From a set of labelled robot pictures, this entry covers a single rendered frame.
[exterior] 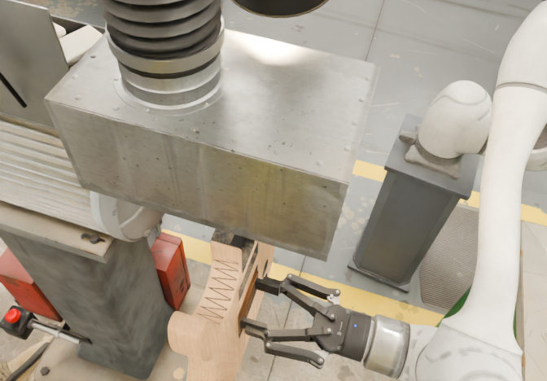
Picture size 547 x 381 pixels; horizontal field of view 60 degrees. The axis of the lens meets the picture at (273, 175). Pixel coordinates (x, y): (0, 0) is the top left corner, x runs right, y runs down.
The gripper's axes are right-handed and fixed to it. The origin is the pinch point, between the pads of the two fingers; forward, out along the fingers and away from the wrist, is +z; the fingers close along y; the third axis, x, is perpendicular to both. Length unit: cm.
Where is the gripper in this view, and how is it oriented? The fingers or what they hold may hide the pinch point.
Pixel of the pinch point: (250, 302)
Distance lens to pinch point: 84.1
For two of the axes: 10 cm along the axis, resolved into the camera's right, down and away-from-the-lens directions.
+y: 3.0, -7.3, 6.2
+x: 0.5, -6.4, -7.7
